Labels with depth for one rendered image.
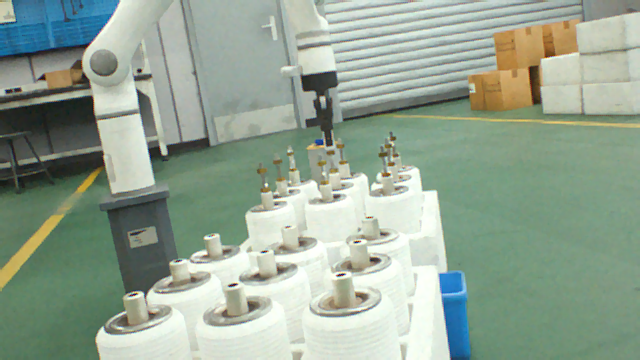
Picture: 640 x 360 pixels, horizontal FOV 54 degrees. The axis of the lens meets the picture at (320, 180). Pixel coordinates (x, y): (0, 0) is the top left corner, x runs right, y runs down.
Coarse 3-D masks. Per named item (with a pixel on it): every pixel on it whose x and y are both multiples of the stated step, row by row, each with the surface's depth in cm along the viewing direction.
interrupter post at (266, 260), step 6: (258, 252) 78; (264, 252) 78; (270, 252) 77; (258, 258) 77; (264, 258) 77; (270, 258) 77; (258, 264) 78; (264, 264) 77; (270, 264) 77; (264, 270) 77; (270, 270) 77; (276, 270) 78; (264, 276) 77; (270, 276) 77
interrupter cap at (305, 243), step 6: (300, 240) 92; (306, 240) 91; (312, 240) 90; (270, 246) 91; (276, 246) 91; (282, 246) 91; (300, 246) 89; (306, 246) 88; (312, 246) 88; (276, 252) 87; (282, 252) 86; (288, 252) 86; (294, 252) 86; (300, 252) 86
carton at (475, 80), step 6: (486, 72) 522; (468, 78) 533; (474, 78) 521; (480, 78) 511; (474, 84) 523; (480, 84) 513; (474, 90) 525; (480, 90) 515; (474, 96) 527; (480, 96) 517; (474, 102) 529; (480, 102) 519; (474, 108) 531; (480, 108) 521
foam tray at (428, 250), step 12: (432, 192) 145; (420, 204) 134; (432, 204) 133; (432, 216) 123; (360, 228) 125; (420, 228) 122; (432, 228) 114; (420, 240) 110; (432, 240) 110; (252, 252) 119; (336, 252) 113; (420, 252) 110; (432, 252) 110; (444, 252) 147; (252, 264) 117; (420, 264) 111; (432, 264) 110; (444, 264) 136
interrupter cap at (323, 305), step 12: (360, 288) 67; (372, 288) 66; (312, 300) 65; (324, 300) 65; (360, 300) 64; (372, 300) 63; (312, 312) 63; (324, 312) 62; (336, 312) 61; (348, 312) 61; (360, 312) 61
